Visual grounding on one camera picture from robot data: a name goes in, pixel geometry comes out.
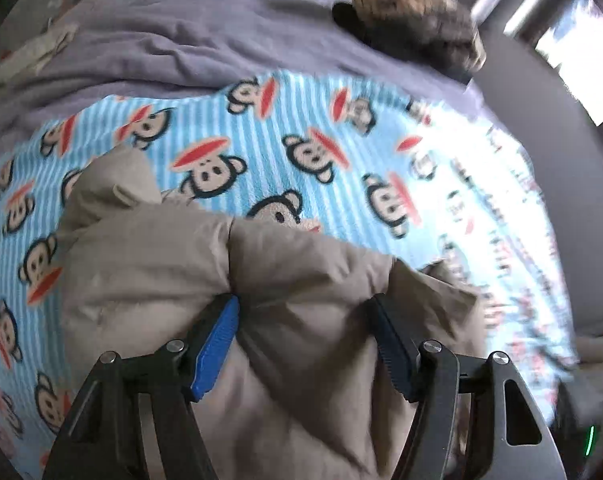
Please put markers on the beige padded jacket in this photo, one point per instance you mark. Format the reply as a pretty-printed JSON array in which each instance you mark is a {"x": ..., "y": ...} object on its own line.
[{"x": 156, "y": 260}]

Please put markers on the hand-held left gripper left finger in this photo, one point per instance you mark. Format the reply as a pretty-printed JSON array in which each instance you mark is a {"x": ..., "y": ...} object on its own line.
[{"x": 216, "y": 345}]

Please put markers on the purple duvet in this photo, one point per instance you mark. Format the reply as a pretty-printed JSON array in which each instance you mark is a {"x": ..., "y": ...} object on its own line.
[{"x": 181, "y": 25}]

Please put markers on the blue striped printed blanket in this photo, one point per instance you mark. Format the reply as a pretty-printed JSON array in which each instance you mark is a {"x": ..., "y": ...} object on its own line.
[{"x": 306, "y": 110}]

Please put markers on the white patterned cloth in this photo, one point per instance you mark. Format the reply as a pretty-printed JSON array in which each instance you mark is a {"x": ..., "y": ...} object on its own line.
[{"x": 31, "y": 55}]

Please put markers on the brown and black plush object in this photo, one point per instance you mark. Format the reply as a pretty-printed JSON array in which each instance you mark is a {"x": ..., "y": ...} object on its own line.
[{"x": 411, "y": 5}]

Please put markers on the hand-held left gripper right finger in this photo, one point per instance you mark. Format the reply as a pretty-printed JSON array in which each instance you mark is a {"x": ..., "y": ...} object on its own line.
[{"x": 391, "y": 345}]

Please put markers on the window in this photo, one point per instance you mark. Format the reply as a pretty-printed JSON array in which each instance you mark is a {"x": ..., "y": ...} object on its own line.
[{"x": 576, "y": 45}]

